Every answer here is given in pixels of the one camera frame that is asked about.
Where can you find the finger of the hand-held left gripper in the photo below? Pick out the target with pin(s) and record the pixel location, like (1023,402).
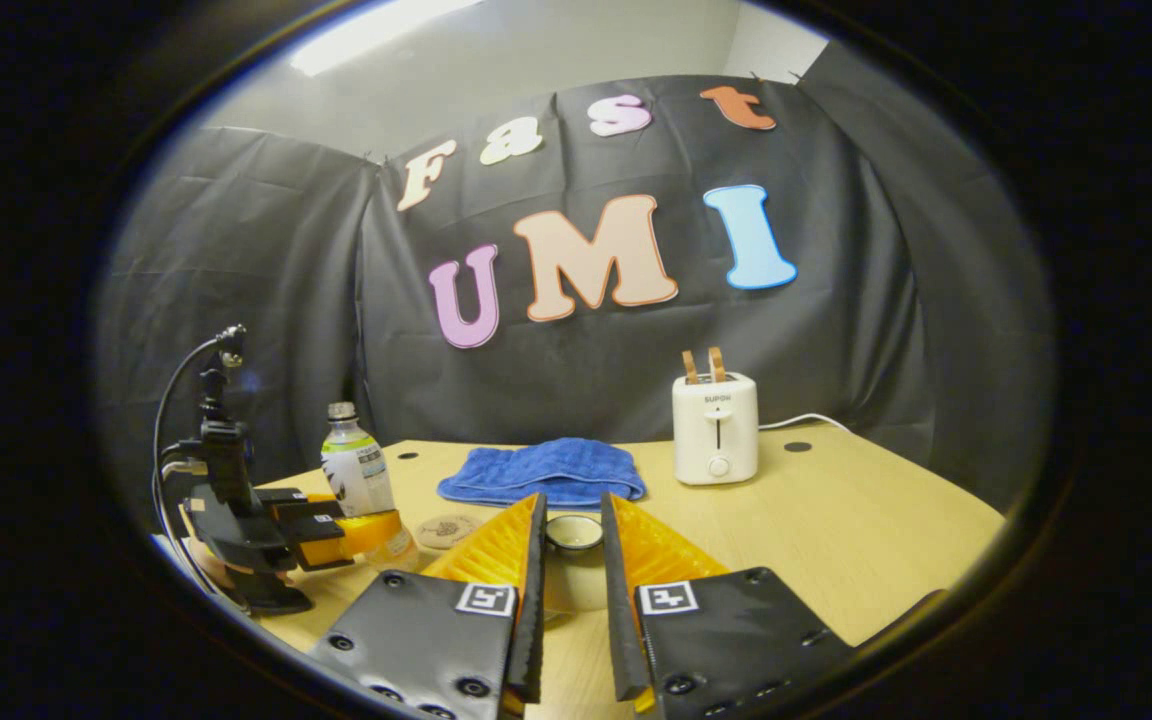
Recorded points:
(326,545)
(301,503)

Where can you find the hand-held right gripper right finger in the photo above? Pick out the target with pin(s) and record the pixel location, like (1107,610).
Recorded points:
(616,600)

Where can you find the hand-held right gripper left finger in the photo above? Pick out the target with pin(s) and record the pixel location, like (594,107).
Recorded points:
(534,600)

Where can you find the white teacup lid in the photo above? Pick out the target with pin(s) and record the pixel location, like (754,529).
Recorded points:
(574,580)

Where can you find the clear plastic water bottle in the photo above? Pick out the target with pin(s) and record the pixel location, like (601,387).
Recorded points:
(356,470)

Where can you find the round brown coaster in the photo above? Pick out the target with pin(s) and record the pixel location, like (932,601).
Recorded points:
(446,530)

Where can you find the blue folded towel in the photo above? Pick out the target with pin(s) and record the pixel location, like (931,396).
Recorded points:
(546,470)

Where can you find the white toaster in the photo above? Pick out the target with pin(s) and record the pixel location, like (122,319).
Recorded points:
(716,430)

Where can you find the brown toast slice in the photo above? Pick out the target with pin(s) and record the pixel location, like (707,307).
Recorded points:
(689,367)
(716,364)

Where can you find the black backdrop cloth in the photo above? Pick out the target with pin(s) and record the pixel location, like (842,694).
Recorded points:
(886,300)

